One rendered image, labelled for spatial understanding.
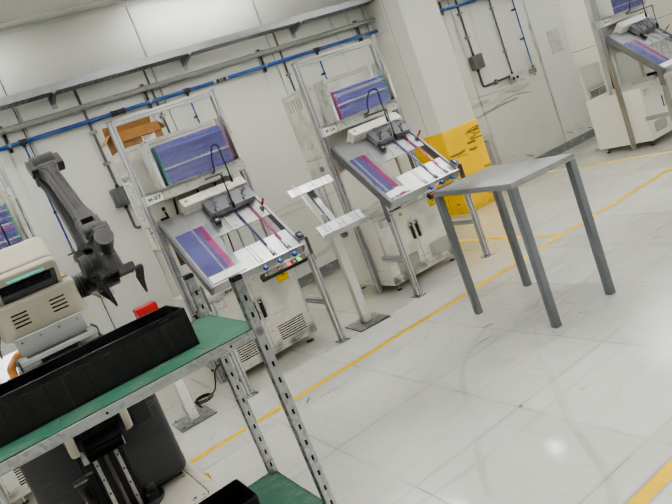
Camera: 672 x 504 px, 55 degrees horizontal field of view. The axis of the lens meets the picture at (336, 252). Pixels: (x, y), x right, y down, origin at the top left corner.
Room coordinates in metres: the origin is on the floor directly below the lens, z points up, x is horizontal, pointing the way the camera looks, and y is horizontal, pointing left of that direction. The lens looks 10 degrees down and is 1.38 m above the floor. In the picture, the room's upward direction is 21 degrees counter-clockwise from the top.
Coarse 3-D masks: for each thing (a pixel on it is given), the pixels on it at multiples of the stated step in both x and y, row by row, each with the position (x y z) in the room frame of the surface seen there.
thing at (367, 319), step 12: (324, 216) 4.41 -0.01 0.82; (336, 240) 4.42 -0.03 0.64; (336, 252) 4.44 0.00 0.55; (348, 264) 4.42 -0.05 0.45; (348, 276) 4.41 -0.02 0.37; (360, 300) 4.42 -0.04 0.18; (360, 312) 4.42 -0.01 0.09; (372, 312) 4.60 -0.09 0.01; (360, 324) 4.43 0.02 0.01; (372, 324) 4.33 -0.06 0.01
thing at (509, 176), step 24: (504, 168) 3.68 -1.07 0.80; (528, 168) 3.39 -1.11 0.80; (552, 168) 3.27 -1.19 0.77; (576, 168) 3.33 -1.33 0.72; (432, 192) 3.81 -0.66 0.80; (456, 192) 3.59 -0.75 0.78; (576, 192) 3.34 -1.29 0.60; (504, 216) 3.93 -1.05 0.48; (456, 240) 3.79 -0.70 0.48; (528, 240) 3.17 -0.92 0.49; (600, 264) 3.33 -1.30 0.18; (480, 312) 3.78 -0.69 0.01; (552, 312) 3.17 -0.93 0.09
